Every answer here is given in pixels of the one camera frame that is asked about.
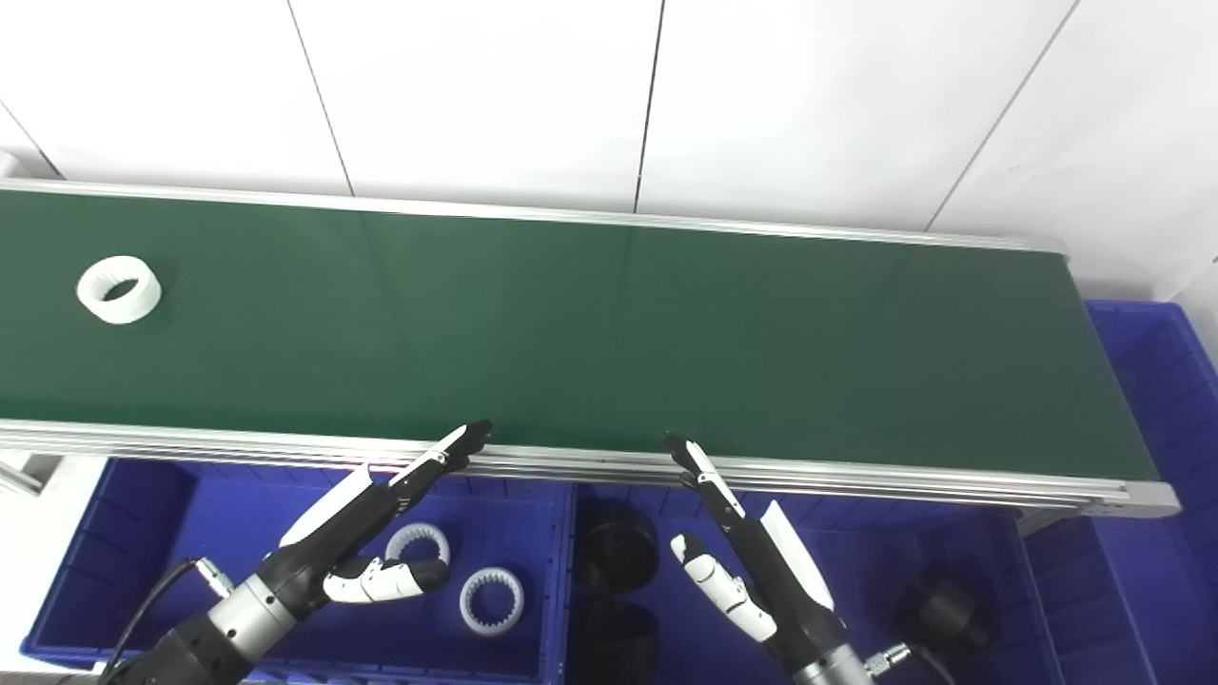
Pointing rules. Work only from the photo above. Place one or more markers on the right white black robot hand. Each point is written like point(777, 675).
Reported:
point(775, 580)

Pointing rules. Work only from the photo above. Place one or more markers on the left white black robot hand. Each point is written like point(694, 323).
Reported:
point(338, 528)

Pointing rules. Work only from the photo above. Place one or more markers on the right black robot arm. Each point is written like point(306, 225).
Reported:
point(833, 669)

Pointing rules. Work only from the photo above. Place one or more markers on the blue bin with black parts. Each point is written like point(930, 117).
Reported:
point(856, 561)

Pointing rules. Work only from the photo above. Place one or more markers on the black cylindrical part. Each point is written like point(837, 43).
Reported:
point(618, 552)
point(618, 647)

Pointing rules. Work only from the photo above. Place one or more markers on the blue bin with white rings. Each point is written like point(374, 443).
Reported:
point(171, 552)

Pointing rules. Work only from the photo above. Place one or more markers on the black flanged hub part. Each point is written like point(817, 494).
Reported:
point(942, 609)

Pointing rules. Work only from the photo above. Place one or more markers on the green conveyor belt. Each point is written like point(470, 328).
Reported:
point(609, 333)

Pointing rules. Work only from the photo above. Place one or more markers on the aluminum conveyor support leg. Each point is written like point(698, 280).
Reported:
point(24, 474)

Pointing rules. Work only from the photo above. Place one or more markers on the empty blue plastic bin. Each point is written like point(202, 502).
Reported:
point(1161, 428)

